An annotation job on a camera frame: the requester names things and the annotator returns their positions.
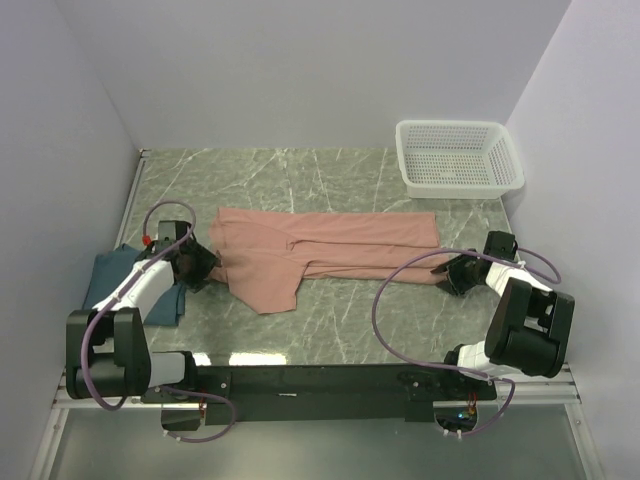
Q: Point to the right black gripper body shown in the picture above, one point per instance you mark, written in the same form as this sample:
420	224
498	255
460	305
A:
461	273

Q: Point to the white plastic basket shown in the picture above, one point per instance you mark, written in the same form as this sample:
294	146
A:
446	159

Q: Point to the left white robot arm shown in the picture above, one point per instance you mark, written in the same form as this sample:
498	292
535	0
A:
107	354

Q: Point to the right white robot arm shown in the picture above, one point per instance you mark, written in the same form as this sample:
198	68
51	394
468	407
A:
530	328

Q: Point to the aluminium frame rail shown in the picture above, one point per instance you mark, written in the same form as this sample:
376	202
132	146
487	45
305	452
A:
530	391

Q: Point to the black base beam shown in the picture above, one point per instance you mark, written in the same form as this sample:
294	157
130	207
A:
330	392

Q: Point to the pink t shirt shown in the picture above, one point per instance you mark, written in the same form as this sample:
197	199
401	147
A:
265	255

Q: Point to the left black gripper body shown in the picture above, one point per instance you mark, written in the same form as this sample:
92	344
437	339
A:
200	263

